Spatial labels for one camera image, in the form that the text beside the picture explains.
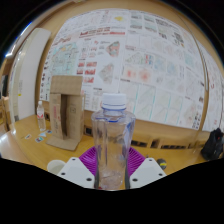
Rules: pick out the white door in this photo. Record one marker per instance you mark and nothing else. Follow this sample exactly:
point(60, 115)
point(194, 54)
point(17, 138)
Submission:
point(31, 73)

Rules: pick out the small dark round object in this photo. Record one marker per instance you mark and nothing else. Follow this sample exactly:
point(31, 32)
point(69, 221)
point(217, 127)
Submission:
point(161, 163)

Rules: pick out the brown cardboard box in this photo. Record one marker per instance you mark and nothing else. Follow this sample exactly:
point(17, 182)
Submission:
point(75, 113)

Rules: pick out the small card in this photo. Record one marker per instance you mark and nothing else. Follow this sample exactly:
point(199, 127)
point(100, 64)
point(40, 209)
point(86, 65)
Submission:
point(28, 136)

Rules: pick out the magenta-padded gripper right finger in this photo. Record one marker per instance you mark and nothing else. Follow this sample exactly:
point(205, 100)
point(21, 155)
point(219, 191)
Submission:
point(149, 170)

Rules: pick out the narrow printed wall poster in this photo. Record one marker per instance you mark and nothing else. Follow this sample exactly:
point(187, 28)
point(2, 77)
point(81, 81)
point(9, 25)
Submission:
point(215, 93)

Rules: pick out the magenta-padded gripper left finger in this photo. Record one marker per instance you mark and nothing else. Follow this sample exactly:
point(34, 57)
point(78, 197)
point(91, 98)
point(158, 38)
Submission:
point(74, 171)

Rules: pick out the small red-label drink bottle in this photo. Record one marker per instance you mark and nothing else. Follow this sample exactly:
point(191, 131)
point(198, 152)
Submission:
point(41, 118)

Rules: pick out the small blue sticker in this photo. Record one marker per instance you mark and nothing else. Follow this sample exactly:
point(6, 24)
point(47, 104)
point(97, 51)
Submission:
point(39, 139)

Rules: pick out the black bag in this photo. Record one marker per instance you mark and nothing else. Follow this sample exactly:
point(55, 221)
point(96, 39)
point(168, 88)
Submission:
point(213, 145)

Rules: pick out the clear plastic water bottle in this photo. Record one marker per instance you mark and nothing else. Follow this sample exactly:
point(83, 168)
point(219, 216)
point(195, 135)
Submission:
point(112, 140)

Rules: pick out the large printed wall poster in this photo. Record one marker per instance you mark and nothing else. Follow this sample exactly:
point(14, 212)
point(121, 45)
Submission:
point(143, 66)

